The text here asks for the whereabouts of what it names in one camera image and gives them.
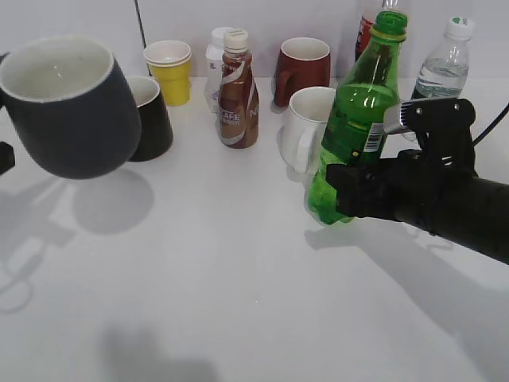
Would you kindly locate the white plastic bottle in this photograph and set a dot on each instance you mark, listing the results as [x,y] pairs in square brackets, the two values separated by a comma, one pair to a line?
[214,61]

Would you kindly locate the dark red ceramic mug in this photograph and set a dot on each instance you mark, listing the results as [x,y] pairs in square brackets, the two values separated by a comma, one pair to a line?
[303,62]

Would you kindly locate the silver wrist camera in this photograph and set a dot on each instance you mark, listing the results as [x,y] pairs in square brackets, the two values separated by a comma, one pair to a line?
[394,120]

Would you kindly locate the cola bottle red label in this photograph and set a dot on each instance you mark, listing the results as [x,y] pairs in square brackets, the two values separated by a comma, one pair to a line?
[370,11]

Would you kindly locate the brown coffee drink bottle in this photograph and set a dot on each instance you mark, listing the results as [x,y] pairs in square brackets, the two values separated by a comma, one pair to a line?
[238,98]

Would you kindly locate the white ceramic mug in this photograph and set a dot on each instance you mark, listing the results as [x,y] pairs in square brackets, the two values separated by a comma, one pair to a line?
[303,128]

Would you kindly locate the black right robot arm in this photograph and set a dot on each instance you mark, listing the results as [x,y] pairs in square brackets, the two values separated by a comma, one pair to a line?
[491,198]

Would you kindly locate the large black mug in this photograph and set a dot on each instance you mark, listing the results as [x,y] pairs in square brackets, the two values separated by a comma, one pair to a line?
[71,106]

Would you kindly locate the small black cup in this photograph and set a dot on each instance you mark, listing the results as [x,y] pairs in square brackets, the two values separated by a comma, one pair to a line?
[157,133]

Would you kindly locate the clear water bottle green label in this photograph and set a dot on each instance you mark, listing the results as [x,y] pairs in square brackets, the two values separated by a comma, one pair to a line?
[444,71]

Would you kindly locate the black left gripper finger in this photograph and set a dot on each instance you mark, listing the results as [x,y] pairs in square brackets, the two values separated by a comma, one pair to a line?
[7,158]

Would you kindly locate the green plastic soda bottle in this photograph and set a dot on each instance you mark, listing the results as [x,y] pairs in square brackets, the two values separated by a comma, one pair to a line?
[354,133]

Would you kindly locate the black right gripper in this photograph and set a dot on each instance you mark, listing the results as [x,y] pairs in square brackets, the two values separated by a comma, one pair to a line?
[430,187]

